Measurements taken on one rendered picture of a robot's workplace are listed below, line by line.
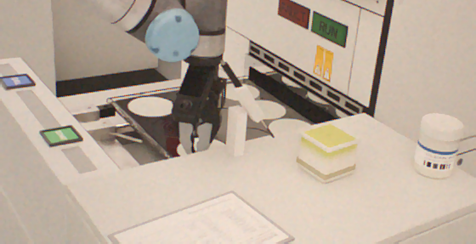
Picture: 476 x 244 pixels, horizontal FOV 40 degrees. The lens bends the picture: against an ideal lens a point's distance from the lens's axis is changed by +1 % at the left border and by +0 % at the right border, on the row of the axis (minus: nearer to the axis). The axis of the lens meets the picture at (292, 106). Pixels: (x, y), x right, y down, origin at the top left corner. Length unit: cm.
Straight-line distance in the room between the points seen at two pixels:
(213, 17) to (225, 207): 32
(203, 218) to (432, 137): 41
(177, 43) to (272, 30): 67
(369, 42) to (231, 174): 43
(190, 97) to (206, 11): 15
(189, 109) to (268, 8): 56
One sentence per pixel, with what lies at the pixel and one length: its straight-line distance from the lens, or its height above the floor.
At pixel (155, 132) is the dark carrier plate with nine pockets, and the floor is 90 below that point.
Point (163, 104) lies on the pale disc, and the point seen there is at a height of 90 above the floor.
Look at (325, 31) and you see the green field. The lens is 141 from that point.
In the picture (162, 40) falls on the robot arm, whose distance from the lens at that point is 92.
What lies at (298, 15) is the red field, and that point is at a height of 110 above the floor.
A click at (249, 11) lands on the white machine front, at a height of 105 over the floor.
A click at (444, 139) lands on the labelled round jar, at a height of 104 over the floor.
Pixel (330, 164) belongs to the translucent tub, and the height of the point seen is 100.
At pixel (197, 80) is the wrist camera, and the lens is 112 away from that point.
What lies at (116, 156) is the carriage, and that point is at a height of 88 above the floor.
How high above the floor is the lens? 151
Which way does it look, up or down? 24 degrees down
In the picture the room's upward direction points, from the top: 7 degrees clockwise
